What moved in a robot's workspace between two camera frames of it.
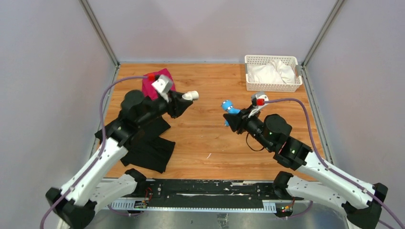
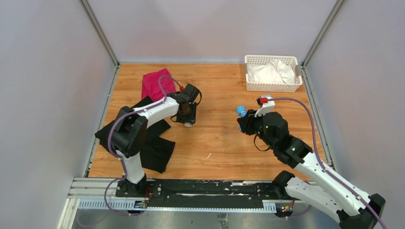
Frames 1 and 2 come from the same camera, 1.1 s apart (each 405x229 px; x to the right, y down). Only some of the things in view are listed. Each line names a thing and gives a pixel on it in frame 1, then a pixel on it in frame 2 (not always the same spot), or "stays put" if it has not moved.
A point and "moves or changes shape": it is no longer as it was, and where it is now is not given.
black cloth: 147,149 stays put
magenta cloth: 147,89 stays put
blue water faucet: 227,105 moves or changes shape
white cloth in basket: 274,72 stays put
